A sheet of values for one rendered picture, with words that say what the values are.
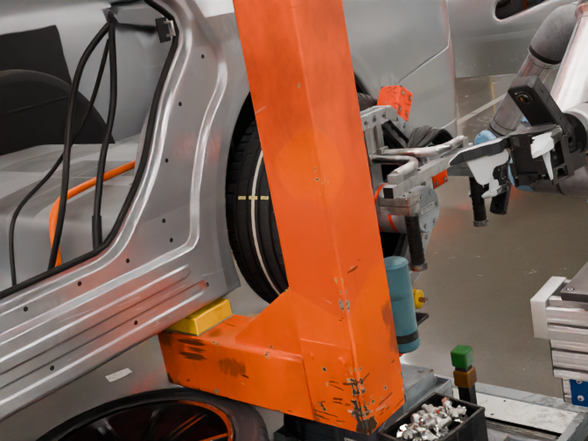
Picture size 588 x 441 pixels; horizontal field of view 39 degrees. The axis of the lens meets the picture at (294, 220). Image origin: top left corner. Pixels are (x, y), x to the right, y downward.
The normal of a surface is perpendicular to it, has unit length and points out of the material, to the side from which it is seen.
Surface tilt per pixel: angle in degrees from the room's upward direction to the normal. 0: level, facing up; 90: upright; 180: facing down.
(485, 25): 88
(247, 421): 0
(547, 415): 0
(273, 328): 90
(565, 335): 90
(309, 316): 90
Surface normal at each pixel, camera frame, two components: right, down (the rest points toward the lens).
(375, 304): 0.76, 0.05
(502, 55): -0.36, 0.64
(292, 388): -0.63, 0.33
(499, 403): -0.18, -0.94
